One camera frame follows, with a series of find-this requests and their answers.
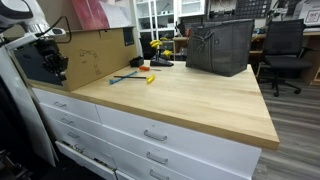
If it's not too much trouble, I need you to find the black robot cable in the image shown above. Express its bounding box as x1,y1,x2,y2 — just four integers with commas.
34,15,73,44

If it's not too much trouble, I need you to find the white box red print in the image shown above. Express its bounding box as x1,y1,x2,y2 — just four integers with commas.
293,0,320,28

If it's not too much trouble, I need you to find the black office chair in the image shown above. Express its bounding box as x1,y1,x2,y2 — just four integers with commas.
256,18,314,98

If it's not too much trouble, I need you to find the small black box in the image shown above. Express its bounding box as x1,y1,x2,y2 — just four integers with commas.
129,55,145,68

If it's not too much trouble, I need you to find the white wall cabinet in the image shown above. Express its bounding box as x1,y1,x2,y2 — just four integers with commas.
176,0,208,18

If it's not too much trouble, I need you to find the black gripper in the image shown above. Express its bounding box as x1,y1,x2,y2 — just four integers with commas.
34,39,69,82

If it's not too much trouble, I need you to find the grey fabric tote bag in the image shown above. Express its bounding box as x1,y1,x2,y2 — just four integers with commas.
185,18,256,78

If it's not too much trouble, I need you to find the white open shelving unit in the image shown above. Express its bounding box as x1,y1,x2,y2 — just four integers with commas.
132,0,178,43

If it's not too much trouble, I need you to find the white paper sheet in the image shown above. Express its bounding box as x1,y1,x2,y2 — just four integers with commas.
99,0,133,29

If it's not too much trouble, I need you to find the white side panel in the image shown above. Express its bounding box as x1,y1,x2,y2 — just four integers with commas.
0,46,58,168

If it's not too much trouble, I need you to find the orange handled screwdriver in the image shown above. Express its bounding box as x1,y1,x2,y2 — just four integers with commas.
138,65,162,72

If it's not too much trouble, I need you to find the small wooden table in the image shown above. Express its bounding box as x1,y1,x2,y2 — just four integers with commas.
172,35,192,62

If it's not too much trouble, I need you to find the black hex key stand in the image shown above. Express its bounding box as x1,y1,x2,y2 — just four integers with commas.
149,49,175,68

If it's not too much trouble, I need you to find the blue flat tool bar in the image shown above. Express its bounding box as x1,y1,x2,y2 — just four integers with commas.
109,70,138,86

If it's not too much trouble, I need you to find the cardboard box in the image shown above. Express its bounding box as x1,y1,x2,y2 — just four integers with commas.
6,26,138,93

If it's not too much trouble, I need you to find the black pegboard panel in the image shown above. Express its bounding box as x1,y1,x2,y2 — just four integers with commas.
234,0,273,20

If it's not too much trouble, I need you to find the white drawer cabinet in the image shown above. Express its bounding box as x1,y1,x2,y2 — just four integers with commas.
95,104,263,179

